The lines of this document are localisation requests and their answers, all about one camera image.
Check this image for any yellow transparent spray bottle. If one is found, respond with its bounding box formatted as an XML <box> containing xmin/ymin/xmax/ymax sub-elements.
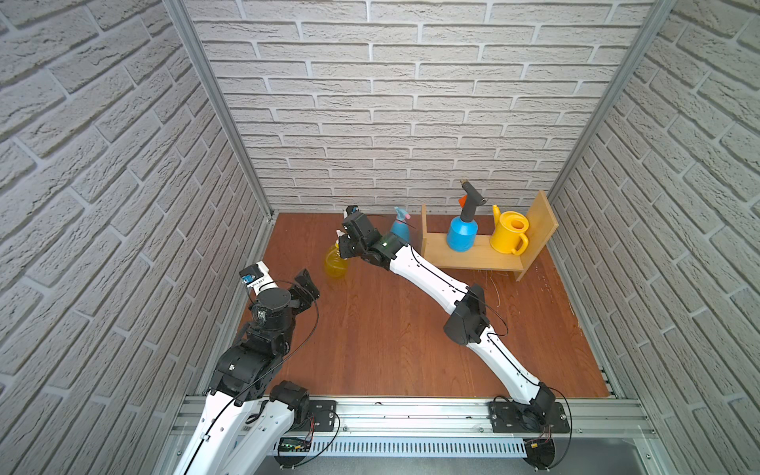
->
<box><xmin>324</xmin><ymin>231</ymin><xmax>348</xmax><ymax>278</ymax></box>

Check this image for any blue pressure sprayer black handle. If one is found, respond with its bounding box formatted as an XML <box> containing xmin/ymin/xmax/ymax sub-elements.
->
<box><xmin>446</xmin><ymin>180</ymin><xmax>487</xmax><ymax>253</ymax></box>

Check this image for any yellow watering can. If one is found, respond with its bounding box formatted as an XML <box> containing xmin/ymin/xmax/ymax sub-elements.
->
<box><xmin>489</xmin><ymin>205</ymin><xmax>530</xmax><ymax>257</ymax></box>

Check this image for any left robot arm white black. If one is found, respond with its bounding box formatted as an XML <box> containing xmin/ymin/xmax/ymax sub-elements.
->
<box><xmin>174</xmin><ymin>262</ymin><xmax>320</xmax><ymax>474</ymax></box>

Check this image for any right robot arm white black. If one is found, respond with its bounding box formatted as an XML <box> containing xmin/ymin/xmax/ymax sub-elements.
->
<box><xmin>338</xmin><ymin>205</ymin><xmax>556</xmax><ymax>431</ymax></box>

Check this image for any wooden shelf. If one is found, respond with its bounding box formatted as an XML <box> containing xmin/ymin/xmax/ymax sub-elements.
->
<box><xmin>421</xmin><ymin>191</ymin><xmax>559</xmax><ymax>281</ymax></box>

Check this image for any small blue spray bottle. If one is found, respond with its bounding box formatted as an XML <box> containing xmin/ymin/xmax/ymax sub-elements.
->
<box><xmin>391</xmin><ymin>207</ymin><xmax>412</xmax><ymax>243</ymax></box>

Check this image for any green circuit board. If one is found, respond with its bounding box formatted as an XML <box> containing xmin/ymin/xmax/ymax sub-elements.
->
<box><xmin>276</xmin><ymin>437</ymin><xmax>313</xmax><ymax>453</ymax></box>

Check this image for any black round connector box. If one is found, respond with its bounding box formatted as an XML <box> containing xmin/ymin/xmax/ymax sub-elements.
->
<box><xmin>524</xmin><ymin>439</ymin><xmax>556</xmax><ymax>471</ymax></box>

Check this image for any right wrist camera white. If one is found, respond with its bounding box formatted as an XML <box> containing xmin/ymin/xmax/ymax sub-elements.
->
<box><xmin>344</xmin><ymin>205</ymin><xmax>359</xmax><ymax>218</ymax></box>

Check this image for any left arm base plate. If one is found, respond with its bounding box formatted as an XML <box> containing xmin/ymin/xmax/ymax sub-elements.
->
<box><xmin>289</xmin><ymin>399</ymin><xmax>338</xmax><ymax>433</ymax></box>

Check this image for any aluminium mounting rail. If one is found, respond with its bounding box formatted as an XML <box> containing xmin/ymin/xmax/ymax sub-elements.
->
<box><xmin>171</xmin><ymin>395</ymin><xmax>660</xmax><ymax>458</ymax></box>

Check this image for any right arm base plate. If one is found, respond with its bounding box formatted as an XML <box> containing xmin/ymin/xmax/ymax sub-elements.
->
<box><xmin>487</xmin><ymin>398</ymin><xmax>571</xmax><ymax>435</ymax></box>

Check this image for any left aluminium corner post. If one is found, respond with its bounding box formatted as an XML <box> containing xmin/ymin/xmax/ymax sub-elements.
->
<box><xmin>164</xmin><ymin>0</ymin><xmax>276</xmax><ymax>222</ymax></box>

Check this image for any aluminium corner post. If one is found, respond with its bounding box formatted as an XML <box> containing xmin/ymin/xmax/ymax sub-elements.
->
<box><xmin>547</xmin><ymin>0</ymin><xmax>677</xmax><ymax>203</ymax></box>
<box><xmin>164</xmin><ymin>0</ymin><xmax>276</xmax><ymax>222</ymax></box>

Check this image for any right aluminium corner post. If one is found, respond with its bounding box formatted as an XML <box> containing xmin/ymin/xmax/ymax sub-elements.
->
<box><xmin>547</xmin><ymin>0</ymin><xmax>677</xmax><ymax>203</ymax></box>

